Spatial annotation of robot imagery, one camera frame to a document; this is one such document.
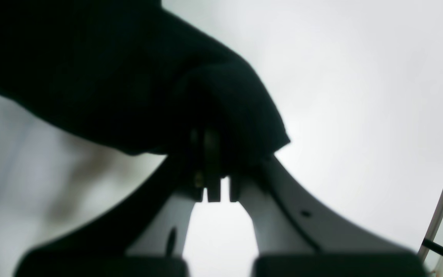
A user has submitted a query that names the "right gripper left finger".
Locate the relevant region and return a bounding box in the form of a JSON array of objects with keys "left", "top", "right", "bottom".
[{"left": 15, "top": 128, "right": 221, "bottom": 277}]

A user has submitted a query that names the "black graphic T-shirt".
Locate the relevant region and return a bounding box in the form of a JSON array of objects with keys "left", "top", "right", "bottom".
[{"left": 0, "top": 0, "right": 290, "bottom": 174}]

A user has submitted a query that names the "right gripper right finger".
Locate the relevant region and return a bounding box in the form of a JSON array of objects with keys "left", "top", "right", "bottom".
[{"left": 229, "top": 156, "right": 427, "bottom": 277}]

